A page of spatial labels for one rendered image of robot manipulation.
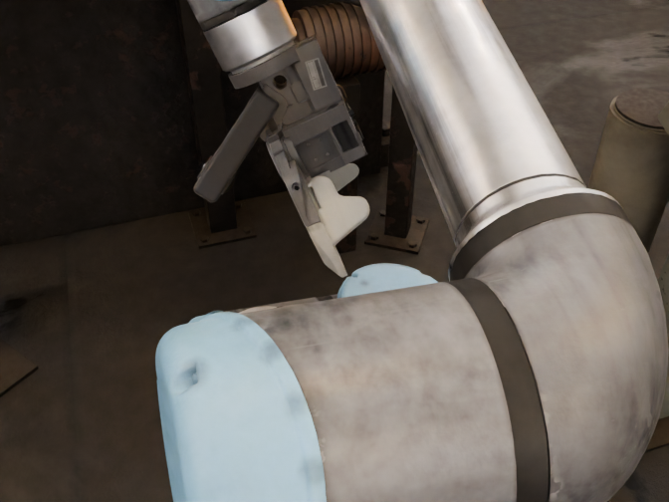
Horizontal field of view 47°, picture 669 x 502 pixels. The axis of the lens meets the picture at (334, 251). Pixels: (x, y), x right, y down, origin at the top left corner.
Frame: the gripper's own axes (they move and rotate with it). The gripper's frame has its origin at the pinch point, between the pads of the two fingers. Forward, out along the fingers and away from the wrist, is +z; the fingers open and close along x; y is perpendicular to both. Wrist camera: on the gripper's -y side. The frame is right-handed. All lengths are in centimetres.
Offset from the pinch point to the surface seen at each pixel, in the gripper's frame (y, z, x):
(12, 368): -70, 16, 53
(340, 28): 10, -12, 65
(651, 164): 43, 21, 33
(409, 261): 3, 40, 78
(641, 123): 43, 14, 33
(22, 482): -66, 27, 31
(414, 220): 8, 36, 90
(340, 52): 8, -8, 64
